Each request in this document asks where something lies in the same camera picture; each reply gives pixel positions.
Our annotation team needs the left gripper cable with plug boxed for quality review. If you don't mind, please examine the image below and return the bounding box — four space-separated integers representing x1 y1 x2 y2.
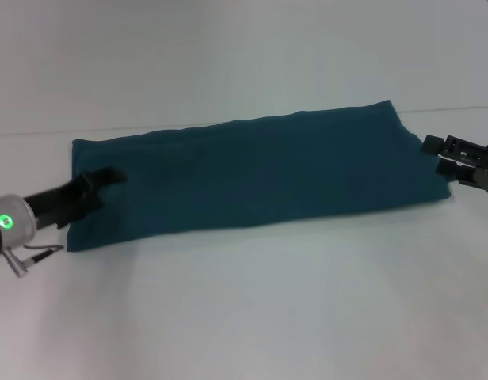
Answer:
3 244 67 279

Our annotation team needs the teal t-shirt with FREE print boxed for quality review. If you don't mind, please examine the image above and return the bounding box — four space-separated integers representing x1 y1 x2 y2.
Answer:
67 100 452 254

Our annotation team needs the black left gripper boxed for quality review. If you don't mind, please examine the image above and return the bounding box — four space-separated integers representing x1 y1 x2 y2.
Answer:
23 168 129 230

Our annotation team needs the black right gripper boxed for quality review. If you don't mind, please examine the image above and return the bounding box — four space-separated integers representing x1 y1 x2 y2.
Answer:
421 134 488 198

